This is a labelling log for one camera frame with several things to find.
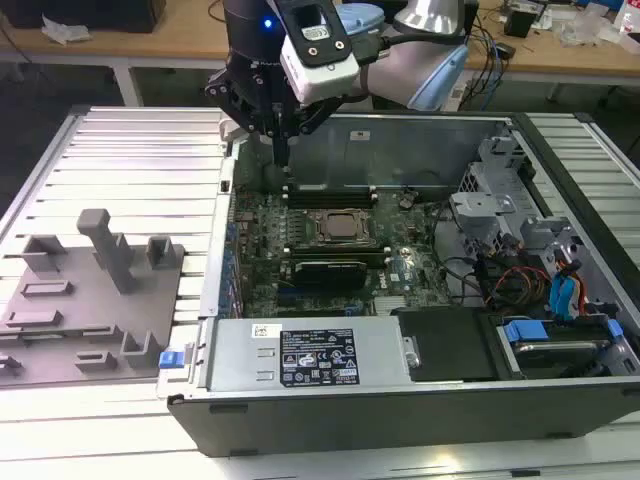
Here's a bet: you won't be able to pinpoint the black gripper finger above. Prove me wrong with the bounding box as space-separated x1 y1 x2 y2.
280 95 346 166
204 69 282 165

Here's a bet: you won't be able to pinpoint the black RAM slot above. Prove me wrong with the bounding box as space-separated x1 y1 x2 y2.
282 183 377 193
283 195 377 204
284 248 396 258
285 253 397 263
282 189 377 199
283 243 394 253
284 200 377 210

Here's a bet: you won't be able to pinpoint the wooden desk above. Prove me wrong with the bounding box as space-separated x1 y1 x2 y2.
0 0 640 109

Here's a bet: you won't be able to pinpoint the metal socket cover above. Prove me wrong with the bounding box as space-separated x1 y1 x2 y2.
312 208 375 245

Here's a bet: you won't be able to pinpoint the silver CPU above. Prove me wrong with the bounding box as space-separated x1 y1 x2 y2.
326 212 362 240

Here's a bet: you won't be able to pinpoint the CPU socket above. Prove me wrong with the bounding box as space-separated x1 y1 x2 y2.
305 205 380 247

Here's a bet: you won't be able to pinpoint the large black box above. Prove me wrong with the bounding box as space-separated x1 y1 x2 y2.
7 0 167 34

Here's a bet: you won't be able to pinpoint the crumpled clear plastic wrap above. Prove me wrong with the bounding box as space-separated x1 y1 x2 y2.
41 13 95 47

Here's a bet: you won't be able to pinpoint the silver metal drive cage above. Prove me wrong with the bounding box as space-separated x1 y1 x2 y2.
449 133 532 261

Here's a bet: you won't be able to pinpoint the green motherboard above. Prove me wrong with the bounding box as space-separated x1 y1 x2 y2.
229 182 464 321

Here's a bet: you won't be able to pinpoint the small black box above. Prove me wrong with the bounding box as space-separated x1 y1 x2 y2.
503 8 540 39

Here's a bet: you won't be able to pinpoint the silver power supply unit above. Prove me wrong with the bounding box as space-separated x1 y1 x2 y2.
199 315 417 396

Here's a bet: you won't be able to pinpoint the gray parts rack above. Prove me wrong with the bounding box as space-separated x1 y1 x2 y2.
0 207 187 390

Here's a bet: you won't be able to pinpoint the black plastic shroud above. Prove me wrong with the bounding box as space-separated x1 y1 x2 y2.
389 306 501 385

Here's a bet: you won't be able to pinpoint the clear plastic bags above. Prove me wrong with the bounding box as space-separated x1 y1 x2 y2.
553 3 640 50

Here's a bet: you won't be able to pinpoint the hard disk in blue carrier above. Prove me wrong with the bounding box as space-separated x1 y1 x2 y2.
497 319 624 381

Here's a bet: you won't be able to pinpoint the black open PC case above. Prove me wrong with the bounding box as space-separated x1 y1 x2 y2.
157 110 640 459

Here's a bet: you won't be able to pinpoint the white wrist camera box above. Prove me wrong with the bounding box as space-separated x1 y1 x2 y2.
272 0 362 105

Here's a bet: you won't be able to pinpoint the black camera cable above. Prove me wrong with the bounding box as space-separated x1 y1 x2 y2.
352 29 469 66

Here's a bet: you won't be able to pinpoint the hanging desk cables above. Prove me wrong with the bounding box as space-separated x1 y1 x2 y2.
468 9 517 112

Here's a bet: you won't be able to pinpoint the gray plastic bracket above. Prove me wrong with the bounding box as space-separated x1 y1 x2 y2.
448 191 517 239

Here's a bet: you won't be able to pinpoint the black cable bundle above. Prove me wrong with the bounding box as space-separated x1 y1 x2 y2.
432 207 484 304

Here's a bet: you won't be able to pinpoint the orange red wire bundle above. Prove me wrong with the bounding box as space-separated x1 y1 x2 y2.
488 266 552 312

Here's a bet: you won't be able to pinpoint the blue flat data cable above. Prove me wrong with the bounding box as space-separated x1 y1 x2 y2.
548 271 574 315
567 272 587 316

